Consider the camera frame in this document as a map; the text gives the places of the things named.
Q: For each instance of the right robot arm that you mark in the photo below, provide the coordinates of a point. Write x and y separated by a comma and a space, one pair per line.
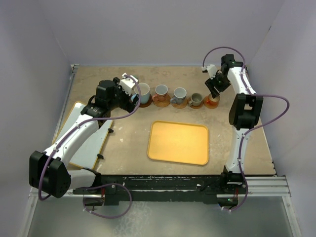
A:
243, 116

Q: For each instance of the pink printed mug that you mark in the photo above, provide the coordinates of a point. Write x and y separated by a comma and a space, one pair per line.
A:
160, 93

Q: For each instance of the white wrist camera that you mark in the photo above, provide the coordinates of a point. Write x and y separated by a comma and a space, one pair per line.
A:
127, 83
211, 70

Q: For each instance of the yellow tray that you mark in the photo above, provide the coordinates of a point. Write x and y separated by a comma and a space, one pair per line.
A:
179, 142

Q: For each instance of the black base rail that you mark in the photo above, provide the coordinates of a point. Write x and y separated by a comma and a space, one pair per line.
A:
208, 189

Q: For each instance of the yellow framed whiteboard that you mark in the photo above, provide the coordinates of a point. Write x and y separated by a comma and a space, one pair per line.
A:
88, 154

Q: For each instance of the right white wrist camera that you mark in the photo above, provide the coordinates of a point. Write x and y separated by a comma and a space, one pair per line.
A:
211, 70

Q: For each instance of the light wooden coaster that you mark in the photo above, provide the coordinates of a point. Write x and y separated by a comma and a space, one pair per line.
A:
207, 105
197, 106

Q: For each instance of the small grey cup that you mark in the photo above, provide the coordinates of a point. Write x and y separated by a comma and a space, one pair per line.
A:
197, 96

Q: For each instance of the orange copper mug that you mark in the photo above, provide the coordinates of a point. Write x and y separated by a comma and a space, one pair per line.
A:
212, 101

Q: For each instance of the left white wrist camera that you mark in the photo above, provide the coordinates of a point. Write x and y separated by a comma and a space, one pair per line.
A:
127, 83

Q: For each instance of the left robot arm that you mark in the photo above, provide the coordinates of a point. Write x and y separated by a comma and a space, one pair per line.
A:
48, 169

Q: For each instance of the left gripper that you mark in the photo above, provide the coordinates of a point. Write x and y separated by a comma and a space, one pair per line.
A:
127, 105

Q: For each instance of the blue mug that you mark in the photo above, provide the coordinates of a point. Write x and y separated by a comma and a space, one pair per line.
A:
179, 96
144, 92

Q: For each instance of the dark wooden saucer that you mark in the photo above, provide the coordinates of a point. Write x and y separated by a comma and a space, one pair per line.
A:
148, 102

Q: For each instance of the woven rattan coaster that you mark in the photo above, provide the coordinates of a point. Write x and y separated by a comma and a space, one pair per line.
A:
164, 103
182, 105

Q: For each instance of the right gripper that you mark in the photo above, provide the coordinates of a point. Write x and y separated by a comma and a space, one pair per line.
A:
212, 83

